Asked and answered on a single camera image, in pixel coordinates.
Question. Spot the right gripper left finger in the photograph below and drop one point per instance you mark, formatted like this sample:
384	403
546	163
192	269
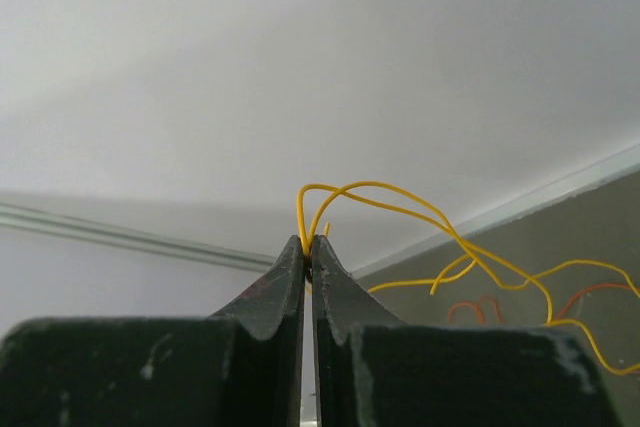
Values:
240	366

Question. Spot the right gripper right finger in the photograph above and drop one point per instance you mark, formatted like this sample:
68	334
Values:
373	369

